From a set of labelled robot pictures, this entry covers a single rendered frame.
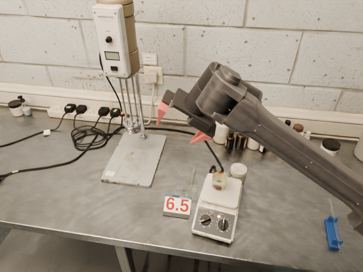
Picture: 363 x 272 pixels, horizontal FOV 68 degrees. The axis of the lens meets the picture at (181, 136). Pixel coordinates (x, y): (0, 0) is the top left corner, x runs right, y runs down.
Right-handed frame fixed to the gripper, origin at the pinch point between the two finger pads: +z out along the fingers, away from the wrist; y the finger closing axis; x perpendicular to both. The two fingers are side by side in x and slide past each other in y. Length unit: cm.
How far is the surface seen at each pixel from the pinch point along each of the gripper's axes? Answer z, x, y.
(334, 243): 7, -1, 60
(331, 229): 8, 5, 61
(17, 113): 77, 41, -61
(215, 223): 22.3, -2.8, 27.1
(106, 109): 51, 47, -23
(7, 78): 72, 53, -75
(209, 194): 20.4, 4.9, 22.7
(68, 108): 60, 44, -39
